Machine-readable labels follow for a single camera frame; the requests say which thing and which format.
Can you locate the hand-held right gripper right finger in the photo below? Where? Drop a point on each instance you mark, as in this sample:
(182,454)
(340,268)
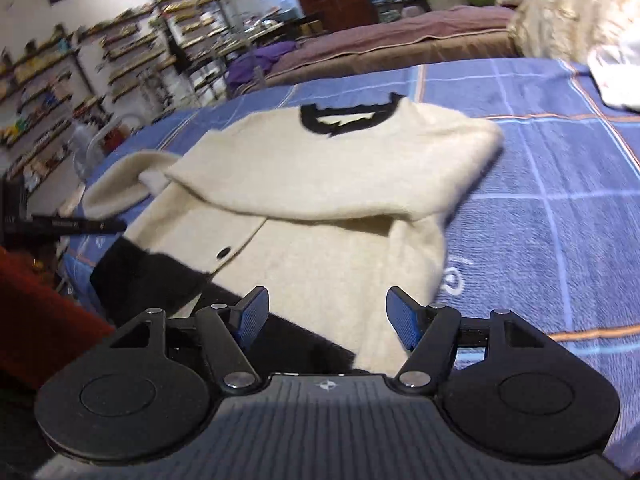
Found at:
(403,321)

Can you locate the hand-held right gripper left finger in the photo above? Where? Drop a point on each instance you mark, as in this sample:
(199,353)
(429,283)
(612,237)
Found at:
(253,319)

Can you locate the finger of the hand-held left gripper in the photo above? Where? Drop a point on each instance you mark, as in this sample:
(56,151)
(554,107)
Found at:
(75,225)

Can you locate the cream sweater with black trim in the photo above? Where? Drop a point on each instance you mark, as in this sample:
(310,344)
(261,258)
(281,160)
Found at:
(325,185)

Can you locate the red cloth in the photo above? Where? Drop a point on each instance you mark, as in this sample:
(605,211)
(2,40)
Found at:
(40,325)

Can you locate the blue plaid bed sheet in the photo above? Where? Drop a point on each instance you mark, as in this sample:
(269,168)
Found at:
(550,185)

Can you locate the purple cloth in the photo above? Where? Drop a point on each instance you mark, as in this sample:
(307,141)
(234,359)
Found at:
(255,62)

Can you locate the mauve and brown quilt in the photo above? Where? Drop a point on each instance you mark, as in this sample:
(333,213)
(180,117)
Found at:
(400,35)

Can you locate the white cloth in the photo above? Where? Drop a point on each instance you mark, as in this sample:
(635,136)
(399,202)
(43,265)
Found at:
(620,77)

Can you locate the fluffy cream blanket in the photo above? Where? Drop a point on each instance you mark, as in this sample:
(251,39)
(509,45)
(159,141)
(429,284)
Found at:
(565,10)

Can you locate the wall shelves with goods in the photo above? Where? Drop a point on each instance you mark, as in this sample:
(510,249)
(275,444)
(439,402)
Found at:
(45,95)

